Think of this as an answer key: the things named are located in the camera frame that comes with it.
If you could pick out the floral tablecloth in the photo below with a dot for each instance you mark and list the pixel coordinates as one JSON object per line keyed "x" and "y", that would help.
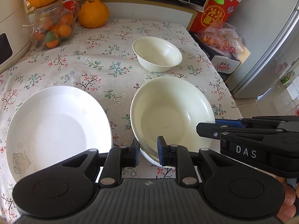
{"x": 101, "y": 62}

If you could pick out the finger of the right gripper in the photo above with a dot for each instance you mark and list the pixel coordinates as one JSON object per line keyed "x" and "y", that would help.
{"x": 209, "y": 130}
{"x": 231, "y": 122}

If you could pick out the cream bowl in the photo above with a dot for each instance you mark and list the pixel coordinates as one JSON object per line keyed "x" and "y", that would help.
{"x": 156, "y": 54}
{"x": 170, "y": 107}

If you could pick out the large orange on table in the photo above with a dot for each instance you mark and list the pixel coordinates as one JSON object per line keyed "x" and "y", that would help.
{"x": 93, "y": 14}

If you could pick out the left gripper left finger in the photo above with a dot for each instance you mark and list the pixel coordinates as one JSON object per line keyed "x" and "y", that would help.
{"x": 113, "y": 162}

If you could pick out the glass jar of tangerines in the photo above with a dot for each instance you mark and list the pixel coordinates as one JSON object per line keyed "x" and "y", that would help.
{"x": 53, "y": 24}

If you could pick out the person's right hand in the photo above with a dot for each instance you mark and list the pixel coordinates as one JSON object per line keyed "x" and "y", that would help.
{"x": 287, "y": 212}

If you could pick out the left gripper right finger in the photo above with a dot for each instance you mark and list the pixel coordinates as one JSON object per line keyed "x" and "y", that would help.
{"x": 182, "y": 159}

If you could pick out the dark cardboard box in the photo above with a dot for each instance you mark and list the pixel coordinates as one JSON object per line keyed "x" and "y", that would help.
{"x": 225, "y": 63}

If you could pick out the white air fryer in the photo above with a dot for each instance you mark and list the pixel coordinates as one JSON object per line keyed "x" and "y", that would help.
{"x": 14, "y": 41}

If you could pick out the plain white plate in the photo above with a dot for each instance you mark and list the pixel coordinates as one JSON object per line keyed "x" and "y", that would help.
{"x": 52, "y": 125}

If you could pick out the white porcelain bowl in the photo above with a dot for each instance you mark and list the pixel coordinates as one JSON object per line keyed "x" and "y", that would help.
{"x": 152, "y": 159}

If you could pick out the plastic bag of tangerines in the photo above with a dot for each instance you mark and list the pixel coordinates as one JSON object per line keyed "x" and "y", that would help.
{"x": 222, "y": 36}

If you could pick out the silver refrigerator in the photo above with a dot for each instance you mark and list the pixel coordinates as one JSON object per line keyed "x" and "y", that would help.
{"x": 269, "y": 29}

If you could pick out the red gift box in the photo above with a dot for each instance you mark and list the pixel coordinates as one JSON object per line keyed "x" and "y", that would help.
{"x": 214, "y": 10}

